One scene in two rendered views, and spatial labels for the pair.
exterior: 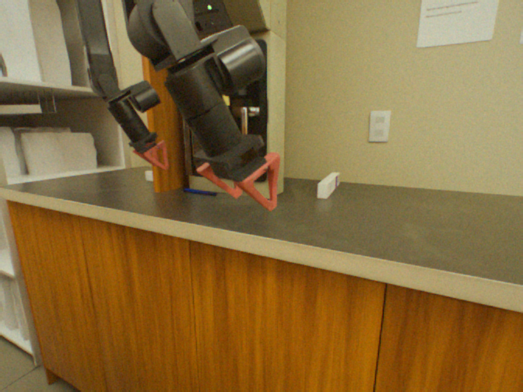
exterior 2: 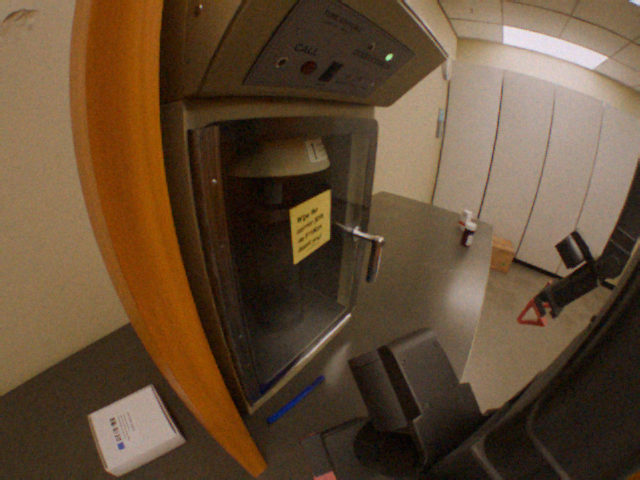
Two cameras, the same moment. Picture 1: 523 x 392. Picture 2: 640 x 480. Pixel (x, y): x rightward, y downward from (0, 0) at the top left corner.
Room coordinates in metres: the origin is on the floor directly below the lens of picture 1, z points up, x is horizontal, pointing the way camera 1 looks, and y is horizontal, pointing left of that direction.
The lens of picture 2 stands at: (0.86, 0.43, 1.40)
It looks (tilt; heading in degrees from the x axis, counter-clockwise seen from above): 28 degrees down; 279
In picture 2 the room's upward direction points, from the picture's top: 3 degrees clockwise
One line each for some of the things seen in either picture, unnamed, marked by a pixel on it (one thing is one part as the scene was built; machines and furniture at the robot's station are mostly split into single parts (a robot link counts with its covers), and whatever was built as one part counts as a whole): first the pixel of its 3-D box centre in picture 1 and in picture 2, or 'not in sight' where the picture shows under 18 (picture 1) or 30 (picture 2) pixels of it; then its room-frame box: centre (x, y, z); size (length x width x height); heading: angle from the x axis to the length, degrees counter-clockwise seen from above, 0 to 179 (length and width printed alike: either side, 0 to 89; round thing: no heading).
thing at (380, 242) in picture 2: (247, 123); (366, 256); (0.84, 0.04, 1.17); 0.05 x 0.03 x 0.10; 153
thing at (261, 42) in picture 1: (222, 116); (314, 264); (0.92, 0.13, 1.19); 0.30 x 0.01 x 0.40; 63
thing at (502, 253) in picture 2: not in sight; (494, 252); (-0.78, -2.08, 0.14); 0.41 x 0.33 x 0.29; 160
